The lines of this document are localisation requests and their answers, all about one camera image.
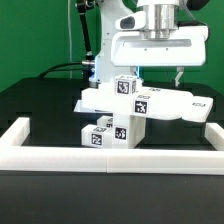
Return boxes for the white marker cube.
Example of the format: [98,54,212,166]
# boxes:
[115,75,137,95]

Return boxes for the white chair back part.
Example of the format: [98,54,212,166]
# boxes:
[82,85,213,123]

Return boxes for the white U-shaped boundary frame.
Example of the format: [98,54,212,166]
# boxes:
[0,117,224,175]

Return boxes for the white marker base plate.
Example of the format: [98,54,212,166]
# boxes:
[74,100,101,113]

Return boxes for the black cables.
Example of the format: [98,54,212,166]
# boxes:
[37,61,91,79]

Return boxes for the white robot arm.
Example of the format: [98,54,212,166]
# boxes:
[89,0,211,87]

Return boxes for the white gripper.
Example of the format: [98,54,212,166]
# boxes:
[111,11,209,86]

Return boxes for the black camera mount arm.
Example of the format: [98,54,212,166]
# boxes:
[75,0,95,67]

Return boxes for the white vertical cable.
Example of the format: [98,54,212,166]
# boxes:
[67,0,74,80]

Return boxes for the white chair seat part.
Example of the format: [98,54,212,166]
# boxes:
[112,113,146,149]

